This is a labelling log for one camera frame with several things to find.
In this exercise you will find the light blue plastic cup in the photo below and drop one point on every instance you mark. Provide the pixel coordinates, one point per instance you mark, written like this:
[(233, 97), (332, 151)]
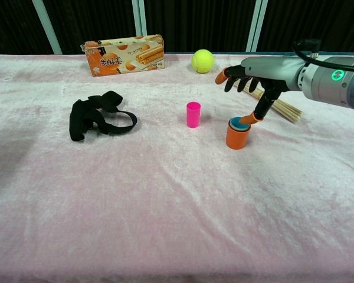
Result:
[(235, 125)]

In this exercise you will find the orange plastic cup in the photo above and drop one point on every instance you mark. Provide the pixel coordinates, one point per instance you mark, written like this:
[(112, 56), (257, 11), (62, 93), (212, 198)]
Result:
[(236, 140)]

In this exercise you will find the pink plush tablecloth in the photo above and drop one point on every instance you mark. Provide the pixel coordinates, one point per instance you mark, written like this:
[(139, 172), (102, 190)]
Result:
[(106, 206)]

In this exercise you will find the yellow tennis ball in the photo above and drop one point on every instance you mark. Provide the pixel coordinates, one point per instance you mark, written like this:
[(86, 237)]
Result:
[(202, 60)]

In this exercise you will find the bundle of wooden skewers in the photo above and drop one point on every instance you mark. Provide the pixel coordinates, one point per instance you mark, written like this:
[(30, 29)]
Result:
[(286, 110)]

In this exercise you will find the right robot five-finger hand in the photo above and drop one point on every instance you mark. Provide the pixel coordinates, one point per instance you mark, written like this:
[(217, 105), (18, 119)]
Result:
[(274, 70)]

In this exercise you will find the pink plastic cup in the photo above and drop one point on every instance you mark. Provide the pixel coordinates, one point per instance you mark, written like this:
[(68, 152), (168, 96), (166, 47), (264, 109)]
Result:
[(193, 116)]

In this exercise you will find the pale frame post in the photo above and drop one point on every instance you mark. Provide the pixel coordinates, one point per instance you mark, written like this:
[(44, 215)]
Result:
[(140, 17), (256, 26), (48, 29)]

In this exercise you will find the orange egg roll box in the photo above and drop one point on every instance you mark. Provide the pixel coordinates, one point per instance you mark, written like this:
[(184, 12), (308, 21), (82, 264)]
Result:
[(118, 60)]

